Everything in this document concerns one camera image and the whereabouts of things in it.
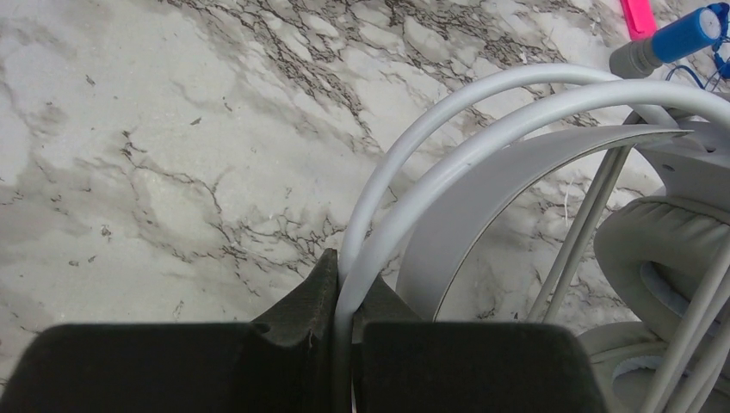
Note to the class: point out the white grey over-ear headphones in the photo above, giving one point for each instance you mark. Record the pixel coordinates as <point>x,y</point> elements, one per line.
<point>562,195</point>

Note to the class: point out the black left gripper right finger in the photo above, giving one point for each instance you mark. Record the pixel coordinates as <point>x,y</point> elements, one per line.
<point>402,363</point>

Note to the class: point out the blue grey stamp cylinder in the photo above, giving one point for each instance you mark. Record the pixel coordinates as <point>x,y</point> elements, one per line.
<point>703,27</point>

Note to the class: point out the pink highlighter marker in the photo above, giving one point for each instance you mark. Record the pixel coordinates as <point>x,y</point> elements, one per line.
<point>639,18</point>

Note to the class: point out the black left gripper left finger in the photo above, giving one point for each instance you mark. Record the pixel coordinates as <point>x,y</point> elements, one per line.
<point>277,362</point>

